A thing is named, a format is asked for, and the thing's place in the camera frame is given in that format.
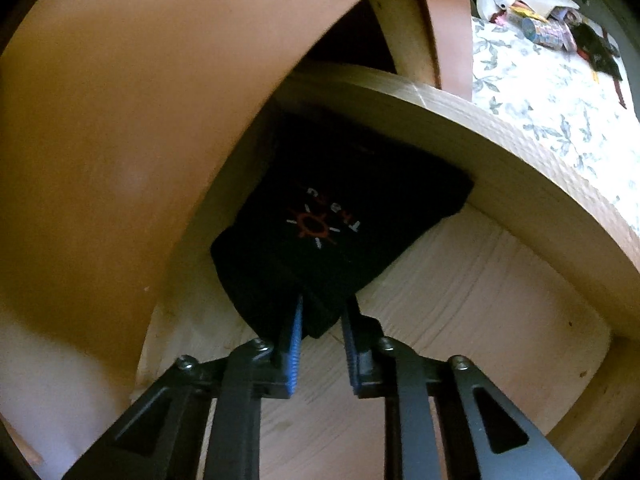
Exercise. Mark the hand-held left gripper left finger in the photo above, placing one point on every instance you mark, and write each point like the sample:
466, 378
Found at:
295, 355

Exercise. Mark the colourful printed toy container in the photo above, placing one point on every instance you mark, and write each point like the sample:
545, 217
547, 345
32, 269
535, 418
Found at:
532, 30

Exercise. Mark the black garment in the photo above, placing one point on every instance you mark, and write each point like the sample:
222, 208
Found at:
350, 200

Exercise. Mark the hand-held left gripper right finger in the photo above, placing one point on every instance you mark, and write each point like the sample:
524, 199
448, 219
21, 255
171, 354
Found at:
354, 355

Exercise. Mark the purple toy packet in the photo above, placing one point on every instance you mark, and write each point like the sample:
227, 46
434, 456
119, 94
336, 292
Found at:
562, 35

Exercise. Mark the wooden nightstand drawer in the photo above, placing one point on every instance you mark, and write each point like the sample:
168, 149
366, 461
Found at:
100, 160
450, 310

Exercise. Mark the floral bedsheet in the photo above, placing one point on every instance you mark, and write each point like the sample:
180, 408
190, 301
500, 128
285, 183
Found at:
550, 110

